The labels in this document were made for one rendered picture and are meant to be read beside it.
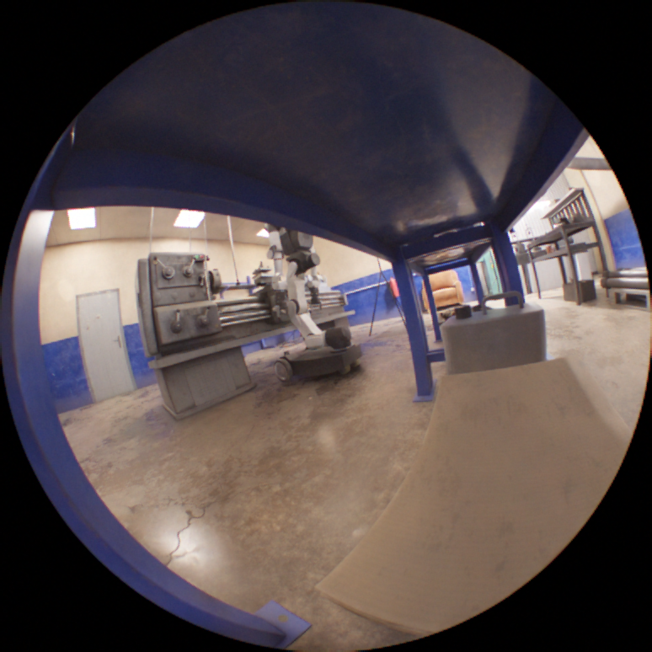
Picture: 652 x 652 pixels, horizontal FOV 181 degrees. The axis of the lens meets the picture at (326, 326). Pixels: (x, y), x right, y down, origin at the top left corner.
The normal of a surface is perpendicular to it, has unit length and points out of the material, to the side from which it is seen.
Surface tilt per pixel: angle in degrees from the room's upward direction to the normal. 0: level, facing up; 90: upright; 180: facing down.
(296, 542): 0
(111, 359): 90
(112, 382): 90
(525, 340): 90
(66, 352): 90
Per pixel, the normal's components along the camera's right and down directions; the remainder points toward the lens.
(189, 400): 0.80, -0.18
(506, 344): -0.71, 0.20
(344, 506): -0.24, -0.97
